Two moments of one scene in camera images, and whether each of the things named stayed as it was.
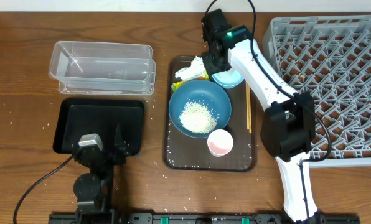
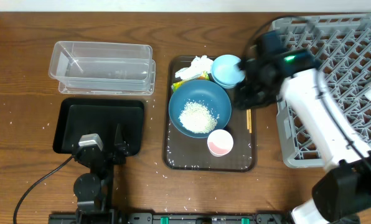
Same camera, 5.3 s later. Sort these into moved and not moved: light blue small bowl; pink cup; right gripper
Moved: right gripper
Not moved: pink cup; light blue small bowl
